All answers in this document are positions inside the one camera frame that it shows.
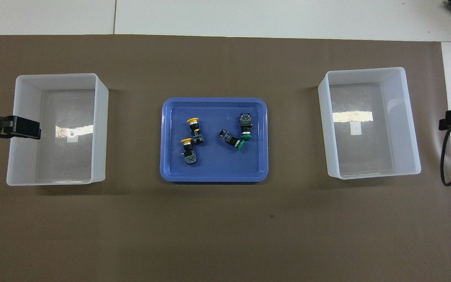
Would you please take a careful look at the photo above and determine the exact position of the brown paper table mat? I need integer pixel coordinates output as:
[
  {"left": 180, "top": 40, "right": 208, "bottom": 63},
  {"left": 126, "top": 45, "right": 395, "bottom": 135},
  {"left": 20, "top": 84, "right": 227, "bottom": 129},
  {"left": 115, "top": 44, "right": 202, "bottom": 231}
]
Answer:
[{"left": 0, "top": 34, "right": 451, "bottom": 282}]

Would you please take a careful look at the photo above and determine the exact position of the translucent white plastic box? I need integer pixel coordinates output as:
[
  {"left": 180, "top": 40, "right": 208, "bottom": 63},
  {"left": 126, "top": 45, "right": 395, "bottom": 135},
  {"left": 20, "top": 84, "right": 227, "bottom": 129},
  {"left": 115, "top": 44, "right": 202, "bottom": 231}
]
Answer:
[
  {"left": 6, "top": 73, "right": 109, "bottom": 186},
  {"left": 318, "top": 67, "right": 422, "bottom": 180}
]

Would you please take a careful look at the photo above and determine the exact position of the green push button switch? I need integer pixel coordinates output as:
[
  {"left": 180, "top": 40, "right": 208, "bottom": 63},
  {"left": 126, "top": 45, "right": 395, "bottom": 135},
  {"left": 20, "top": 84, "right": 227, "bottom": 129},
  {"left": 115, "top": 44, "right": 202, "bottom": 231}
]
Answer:
[
  {"left": 218, "top": 129, "right": 245, "bottom": 152},
  {"left": 240, "top": 113, "right": 253, "bottom": 140}
]

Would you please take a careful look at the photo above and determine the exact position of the blue plastic tray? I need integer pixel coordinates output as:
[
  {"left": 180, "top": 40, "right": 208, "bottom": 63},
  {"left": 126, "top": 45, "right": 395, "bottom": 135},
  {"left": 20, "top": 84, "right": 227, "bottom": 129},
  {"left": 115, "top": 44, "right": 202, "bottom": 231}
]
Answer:
[{"left": 160, "top": 98, "right": 269, "bottom": 183}]

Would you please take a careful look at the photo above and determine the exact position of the yellow push button switch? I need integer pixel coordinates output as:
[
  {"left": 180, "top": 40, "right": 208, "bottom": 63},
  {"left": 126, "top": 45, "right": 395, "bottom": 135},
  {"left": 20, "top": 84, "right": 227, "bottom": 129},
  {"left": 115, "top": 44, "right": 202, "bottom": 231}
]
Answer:
[
  {"left": 187, "top": 117, "right": 204, "bottom": 145},
  {"left": 180, "top": 137, "right": 198, "bottom": 165}
]

